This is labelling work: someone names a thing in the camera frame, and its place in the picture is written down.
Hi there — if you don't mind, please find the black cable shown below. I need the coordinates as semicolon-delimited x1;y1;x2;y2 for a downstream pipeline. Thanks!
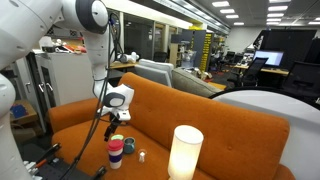
59;12;125;180

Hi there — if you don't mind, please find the orange fabric couch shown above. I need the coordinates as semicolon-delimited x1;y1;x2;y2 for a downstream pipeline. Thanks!
48;72;296;180

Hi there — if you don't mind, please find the white cylindrical lamp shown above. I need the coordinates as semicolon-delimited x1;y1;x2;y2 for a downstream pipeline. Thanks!
167;124;205;180

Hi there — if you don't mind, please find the white armchair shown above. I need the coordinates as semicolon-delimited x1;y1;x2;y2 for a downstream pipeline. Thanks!
134;58;175;88

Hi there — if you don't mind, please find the wooden office desk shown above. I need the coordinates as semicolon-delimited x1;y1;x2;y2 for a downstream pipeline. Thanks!
233;64;290;76

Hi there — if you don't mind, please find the teal mug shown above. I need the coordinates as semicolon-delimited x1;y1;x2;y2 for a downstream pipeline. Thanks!
123;136;137;155

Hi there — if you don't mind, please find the black partition panel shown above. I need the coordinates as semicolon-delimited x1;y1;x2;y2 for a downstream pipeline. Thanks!
259;29;318;70

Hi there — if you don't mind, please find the white cup with blue band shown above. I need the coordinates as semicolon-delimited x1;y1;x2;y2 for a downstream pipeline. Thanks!
108;148;124;170

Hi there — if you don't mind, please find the small white robot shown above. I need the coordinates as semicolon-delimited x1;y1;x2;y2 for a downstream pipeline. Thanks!
117;51;140;65

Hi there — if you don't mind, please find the black office chair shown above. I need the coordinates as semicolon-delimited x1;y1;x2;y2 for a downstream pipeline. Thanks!
282;61;320;98
229;57;269;88

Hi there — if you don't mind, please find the lit computer monitor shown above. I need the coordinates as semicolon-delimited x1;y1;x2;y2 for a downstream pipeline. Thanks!
253;49;285;67

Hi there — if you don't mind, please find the orange handled black clamp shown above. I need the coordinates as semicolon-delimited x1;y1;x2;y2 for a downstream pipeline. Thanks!
89;165;108;180
33;142;63;169

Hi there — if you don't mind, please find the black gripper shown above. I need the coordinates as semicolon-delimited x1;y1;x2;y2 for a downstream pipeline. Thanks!
103;112;123;142

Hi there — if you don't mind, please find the small clear glass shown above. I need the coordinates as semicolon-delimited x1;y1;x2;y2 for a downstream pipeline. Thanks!
137;148;148;164

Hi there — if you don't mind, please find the cardboard box with blue item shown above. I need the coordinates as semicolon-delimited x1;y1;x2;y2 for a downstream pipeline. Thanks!
9;99;39;136

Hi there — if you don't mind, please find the pink cup lid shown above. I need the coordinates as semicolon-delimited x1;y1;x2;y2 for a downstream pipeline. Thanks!
107;139;125;153

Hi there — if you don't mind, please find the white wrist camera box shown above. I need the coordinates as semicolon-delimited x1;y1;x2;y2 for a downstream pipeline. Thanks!
116;111;132;122

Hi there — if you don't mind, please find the grey cabinet with yellow bins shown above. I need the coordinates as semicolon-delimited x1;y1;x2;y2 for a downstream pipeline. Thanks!
181;29;215;73

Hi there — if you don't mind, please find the light wooden desk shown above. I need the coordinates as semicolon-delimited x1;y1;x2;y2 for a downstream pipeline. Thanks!
109;59;139;71

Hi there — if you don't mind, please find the white round table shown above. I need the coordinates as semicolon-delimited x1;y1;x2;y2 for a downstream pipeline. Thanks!
209;86;320;180

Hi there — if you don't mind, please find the grey fabric couch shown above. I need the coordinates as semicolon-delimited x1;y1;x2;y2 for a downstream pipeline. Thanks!
171;67;223;99

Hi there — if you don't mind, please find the black vertical post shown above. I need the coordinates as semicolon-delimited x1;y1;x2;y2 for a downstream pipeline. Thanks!
24;52;48;134

